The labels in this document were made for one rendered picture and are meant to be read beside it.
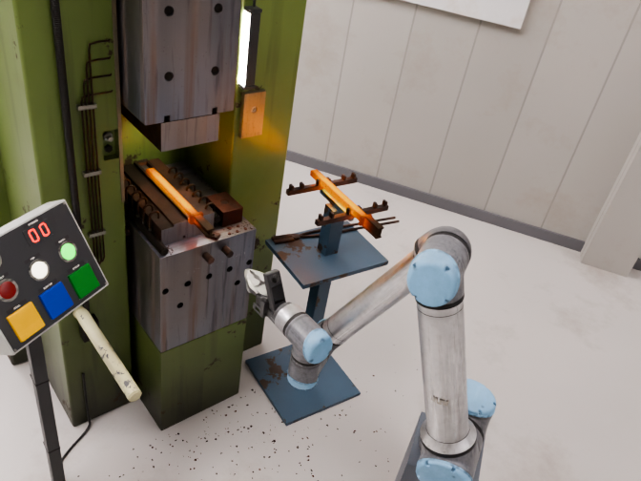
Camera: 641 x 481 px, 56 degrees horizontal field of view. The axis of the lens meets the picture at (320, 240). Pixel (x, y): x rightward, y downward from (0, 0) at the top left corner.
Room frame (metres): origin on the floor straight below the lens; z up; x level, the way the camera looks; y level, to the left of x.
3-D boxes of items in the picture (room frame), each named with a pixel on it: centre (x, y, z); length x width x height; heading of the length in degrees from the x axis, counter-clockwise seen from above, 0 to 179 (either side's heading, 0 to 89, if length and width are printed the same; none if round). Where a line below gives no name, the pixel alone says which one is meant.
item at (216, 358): (1.84, 0.57, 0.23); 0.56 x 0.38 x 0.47; 45
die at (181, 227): (1.79, 0.60, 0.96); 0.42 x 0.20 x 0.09; 45
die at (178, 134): (1.79, 0.60, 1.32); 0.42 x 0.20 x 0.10; 45
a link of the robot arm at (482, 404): (1.21, -0.52, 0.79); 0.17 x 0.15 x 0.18; 161
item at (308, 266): (1.93, -0.03, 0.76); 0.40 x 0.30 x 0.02; 128
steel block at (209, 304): (1.84, 0.57, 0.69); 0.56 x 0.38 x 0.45; 45
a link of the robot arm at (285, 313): (1.28, 0.04, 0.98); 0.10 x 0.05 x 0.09; 135
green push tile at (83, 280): (1.24, 0.64, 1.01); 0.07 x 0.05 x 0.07; 160
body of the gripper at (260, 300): (1.33, 0.10, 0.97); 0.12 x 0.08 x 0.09; 45
